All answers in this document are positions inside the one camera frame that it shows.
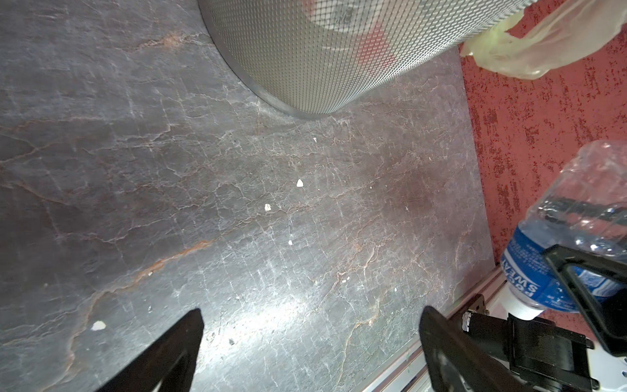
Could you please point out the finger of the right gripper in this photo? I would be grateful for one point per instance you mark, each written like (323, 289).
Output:
(606, 319)

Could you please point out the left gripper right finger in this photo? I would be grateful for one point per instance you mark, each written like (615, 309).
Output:
(455, 363)

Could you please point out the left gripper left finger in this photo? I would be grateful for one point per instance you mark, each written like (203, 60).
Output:
(168, 364)

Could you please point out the blue label bottle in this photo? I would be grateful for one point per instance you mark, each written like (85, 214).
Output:
(584, 209)

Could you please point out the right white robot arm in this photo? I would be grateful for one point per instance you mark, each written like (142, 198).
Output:
(539, 354)

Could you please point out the clear plastic bin liner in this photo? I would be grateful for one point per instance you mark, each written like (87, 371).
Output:
(572, 32)

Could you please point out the green plastic waste bin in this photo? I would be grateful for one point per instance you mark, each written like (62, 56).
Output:
(311, 58)

